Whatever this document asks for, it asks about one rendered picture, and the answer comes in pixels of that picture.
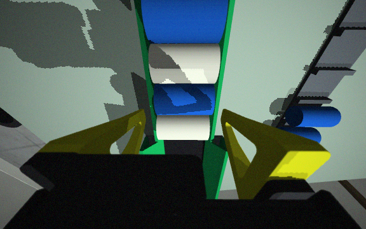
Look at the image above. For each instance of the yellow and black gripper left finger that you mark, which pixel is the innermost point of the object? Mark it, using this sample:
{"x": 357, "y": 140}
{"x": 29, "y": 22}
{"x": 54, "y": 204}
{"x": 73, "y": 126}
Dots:
{"x": 98, "y": 139}

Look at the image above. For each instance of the blue cylinder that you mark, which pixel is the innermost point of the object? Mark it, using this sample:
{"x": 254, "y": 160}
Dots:
{"x": 312, "y": 116}
{"x": 184, "y": 21}
{"x": 307, "y": 132}
{"x": 184, "y": 99}

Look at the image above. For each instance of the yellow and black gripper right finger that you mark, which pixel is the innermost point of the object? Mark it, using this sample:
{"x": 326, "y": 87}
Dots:
{"x": 280, "y": 154}

